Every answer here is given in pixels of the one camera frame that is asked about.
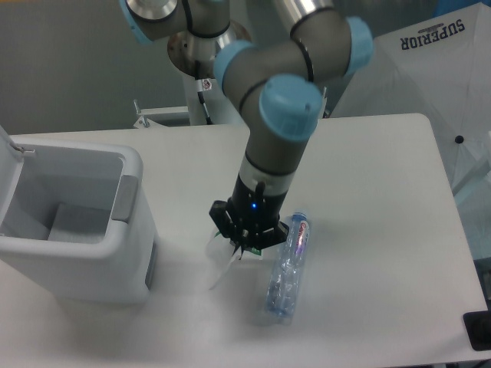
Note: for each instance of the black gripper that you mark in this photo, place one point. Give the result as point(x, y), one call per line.
point(250, 219)

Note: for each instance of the clear plastic bag green strip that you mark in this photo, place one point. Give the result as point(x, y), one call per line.
point(223, 254)

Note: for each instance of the crushed clear plastic bottle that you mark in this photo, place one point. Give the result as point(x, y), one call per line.
point(284, 284)

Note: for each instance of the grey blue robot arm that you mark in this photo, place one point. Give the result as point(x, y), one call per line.
point(274, 90)

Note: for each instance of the white open trash can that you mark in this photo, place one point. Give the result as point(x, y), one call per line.
point(75, 219)

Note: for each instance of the white superior umbrella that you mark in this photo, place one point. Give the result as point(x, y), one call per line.
point(439, 68)

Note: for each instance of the black device at edge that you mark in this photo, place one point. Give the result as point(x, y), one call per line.
point(477, 326)

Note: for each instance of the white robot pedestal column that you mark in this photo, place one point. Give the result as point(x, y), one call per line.
point(193, 57)

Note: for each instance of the white metal base frame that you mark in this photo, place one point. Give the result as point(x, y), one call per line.
point(165, 113)

